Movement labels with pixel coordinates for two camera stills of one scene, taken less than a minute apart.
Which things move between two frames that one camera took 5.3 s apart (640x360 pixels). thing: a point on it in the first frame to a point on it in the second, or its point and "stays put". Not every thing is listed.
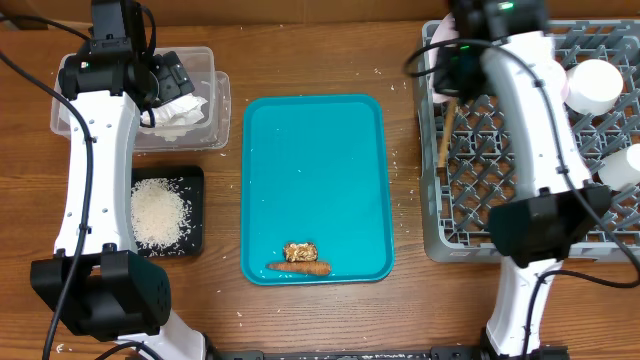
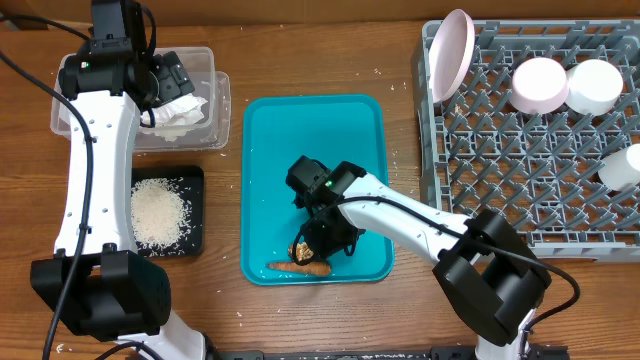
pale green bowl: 593,86 stays put
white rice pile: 160,216 stays put
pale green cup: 622,169 stays put
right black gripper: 445,84 to 323,248
